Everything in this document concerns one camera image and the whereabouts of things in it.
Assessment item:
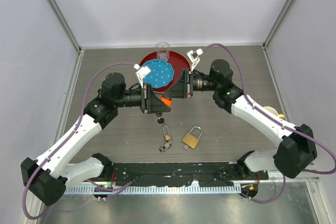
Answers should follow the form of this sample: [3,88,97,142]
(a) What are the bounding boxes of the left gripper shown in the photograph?
[114,83,170,114]

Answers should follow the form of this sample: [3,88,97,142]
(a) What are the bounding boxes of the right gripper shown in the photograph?
[163,68,220,99]

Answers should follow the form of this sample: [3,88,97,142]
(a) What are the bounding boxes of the orange black padlock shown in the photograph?
[160,97,172,107]

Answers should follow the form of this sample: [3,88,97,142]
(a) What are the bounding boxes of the black padlock keys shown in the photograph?
[155,113,167,127]

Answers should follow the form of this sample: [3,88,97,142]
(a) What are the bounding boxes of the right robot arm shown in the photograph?
[163,59,317,179]

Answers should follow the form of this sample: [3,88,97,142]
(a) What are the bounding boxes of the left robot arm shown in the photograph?
[20,73,171,206]

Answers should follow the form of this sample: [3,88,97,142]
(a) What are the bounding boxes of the blue dotted plate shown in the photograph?
[142,59,174,89]

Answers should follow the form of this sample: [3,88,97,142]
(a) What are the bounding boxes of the red round tray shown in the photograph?
[140,51,190,92]

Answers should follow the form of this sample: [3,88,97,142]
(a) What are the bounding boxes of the small brass padlock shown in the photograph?
[163,125,172,142]

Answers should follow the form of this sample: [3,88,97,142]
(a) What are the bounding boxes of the clear plastic cup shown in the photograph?
[155,41,170,61]

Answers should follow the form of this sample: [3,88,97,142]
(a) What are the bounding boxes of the large brass padlock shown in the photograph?
[182,126,203,149]

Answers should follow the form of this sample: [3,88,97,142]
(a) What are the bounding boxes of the yellow cream mug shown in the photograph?
[264,106,285,119]

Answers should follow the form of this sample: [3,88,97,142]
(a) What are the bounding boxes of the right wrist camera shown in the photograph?
[186,48,204,71]

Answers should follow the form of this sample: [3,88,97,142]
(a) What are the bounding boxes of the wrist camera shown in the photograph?
[186,48,204,71]
[133,63,151,87]

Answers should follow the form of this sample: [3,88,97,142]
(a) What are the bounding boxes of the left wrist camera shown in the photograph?
[133,63,151,87]

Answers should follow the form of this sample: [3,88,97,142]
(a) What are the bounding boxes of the black white keychain charm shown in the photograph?
[159,141,172,152]

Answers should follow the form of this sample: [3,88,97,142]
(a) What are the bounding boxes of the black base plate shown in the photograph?
[91,162,269,187]

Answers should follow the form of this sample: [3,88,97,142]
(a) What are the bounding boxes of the slotted cable duct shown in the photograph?
[65,183,242,195]

